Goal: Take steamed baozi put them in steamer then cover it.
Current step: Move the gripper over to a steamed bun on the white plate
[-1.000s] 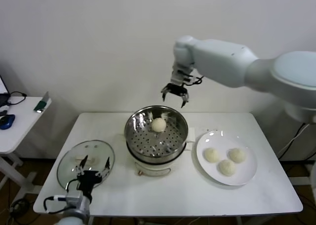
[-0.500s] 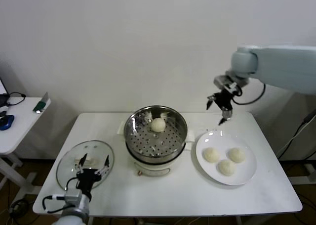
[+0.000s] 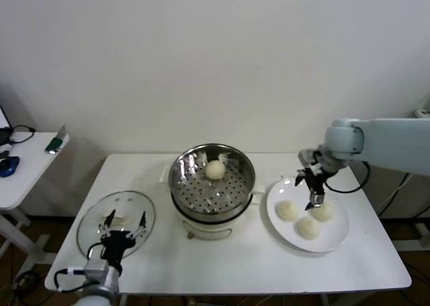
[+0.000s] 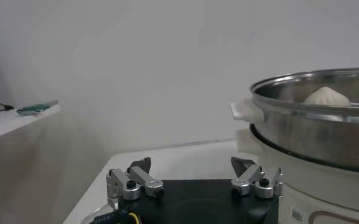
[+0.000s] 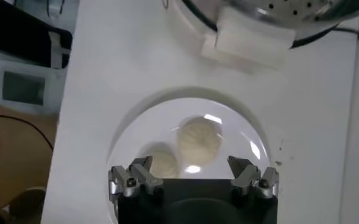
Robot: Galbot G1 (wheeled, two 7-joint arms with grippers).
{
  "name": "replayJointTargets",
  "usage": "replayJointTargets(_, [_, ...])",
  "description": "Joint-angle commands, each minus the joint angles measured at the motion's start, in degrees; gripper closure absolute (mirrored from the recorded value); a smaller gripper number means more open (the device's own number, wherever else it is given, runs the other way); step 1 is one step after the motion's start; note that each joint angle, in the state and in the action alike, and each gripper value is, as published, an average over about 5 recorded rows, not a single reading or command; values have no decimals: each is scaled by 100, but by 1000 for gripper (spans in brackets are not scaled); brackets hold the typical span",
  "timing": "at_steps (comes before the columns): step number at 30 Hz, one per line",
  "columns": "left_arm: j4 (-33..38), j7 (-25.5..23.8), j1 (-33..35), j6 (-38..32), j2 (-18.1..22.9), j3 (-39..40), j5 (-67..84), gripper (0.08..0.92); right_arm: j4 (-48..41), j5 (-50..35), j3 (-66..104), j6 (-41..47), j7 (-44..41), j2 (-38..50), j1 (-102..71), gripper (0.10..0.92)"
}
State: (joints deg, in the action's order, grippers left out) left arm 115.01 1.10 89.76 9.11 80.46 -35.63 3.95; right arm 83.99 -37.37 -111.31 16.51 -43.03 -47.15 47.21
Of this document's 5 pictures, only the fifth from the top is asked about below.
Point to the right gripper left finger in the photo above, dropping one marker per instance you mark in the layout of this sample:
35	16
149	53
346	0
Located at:
136	179

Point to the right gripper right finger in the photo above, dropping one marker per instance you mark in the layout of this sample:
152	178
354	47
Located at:
249	178

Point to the white steamed baozi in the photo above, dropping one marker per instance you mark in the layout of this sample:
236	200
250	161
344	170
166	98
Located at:
164	162
200	141

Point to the steel steamer basket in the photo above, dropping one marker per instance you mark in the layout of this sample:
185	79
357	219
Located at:
289	9

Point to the white round plate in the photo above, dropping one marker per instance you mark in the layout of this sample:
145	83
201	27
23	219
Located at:
154	128

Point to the black robot torso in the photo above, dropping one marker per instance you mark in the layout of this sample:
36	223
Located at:
14	33

